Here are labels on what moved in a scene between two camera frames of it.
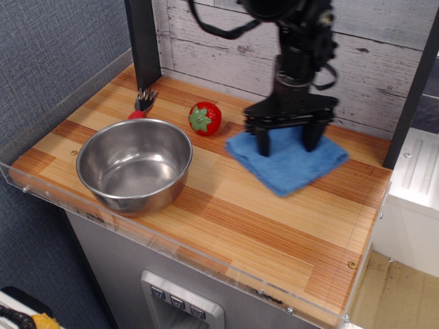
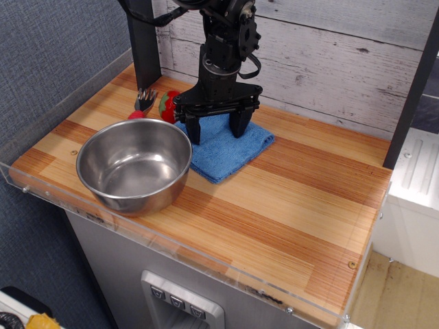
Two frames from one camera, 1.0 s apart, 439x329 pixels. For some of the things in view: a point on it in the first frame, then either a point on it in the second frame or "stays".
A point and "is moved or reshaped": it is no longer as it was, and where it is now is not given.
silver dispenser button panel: x=173 y=306 stays
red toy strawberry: x=205 y=118 is moved or reshaped
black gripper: x=290 y=105 to x=217 y=92
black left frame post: x=143 y=33 stays
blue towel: x=289 y=164 to x=219 y=153
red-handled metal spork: x=145 y=101 stays
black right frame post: x=413 y=94 stays
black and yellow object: x=20 y=310 stays
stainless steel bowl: x=134 y=166 stays
